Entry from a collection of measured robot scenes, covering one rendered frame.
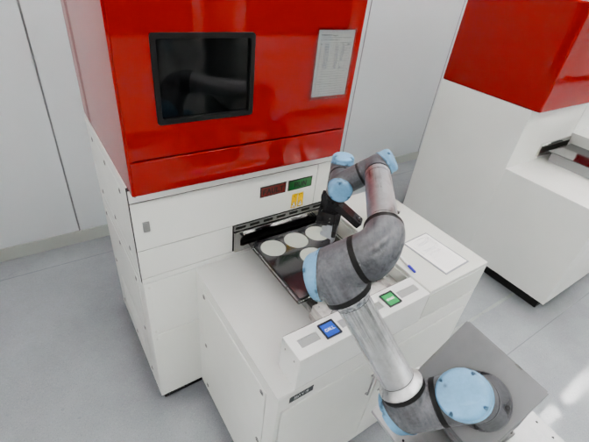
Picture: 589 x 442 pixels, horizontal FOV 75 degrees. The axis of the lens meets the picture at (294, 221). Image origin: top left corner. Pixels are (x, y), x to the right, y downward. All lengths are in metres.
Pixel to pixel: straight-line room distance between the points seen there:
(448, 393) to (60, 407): 1.81
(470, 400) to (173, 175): 1.00
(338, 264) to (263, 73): 0.67
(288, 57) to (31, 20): 1.65
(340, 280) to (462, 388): 0.38
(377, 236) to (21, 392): 1.99
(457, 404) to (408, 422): 0.13
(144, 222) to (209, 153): 0.32
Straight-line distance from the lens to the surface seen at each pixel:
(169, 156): 1.23
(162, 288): 1.59
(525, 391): 1.25
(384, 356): 0.98
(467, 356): 1.27
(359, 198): 1.83
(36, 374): 2.47
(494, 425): 1.21
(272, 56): 1.27
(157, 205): 1.35
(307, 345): 1.16
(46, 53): 2.66
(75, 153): 2.86
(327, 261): 0.86
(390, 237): 0.86
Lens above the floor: 1.88
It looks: 35 degrees down
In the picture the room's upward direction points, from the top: 7 degrees clockwise
